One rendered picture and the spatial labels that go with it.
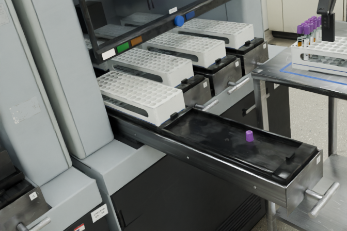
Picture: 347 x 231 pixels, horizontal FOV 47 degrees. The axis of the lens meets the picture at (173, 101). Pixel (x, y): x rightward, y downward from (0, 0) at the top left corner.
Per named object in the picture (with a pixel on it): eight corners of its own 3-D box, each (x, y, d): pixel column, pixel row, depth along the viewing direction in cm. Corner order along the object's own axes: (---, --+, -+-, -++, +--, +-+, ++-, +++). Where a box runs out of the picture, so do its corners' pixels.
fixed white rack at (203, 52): (143, 57, 140) (139, 40, 137) (163, 47, 145) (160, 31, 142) (207, 71, 119) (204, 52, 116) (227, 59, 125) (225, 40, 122)
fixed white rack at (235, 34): (173, 42, 148) (170, 26, 145) (191, 32, 154) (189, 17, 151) (237, 52, 128) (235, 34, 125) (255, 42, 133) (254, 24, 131)
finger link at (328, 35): (335, 12, 90) (333, 13, 90) (334, 41, 94) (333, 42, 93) (322, 11, 92) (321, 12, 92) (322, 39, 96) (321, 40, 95)
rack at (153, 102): (90, 103, 115) (84, 84, 112) (117, 88, 120) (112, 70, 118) (159, 130, 95) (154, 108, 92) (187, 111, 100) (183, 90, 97)
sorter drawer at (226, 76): (90, 62, 166) (83, 42, 161) (115, 49, 173) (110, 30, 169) (226, 100, 116) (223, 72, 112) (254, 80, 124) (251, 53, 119)
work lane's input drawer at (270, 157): (85, 122, 119) (76, 96, 115) (120, 102, 127) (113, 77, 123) (309, 229, 70) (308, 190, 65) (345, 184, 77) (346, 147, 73)
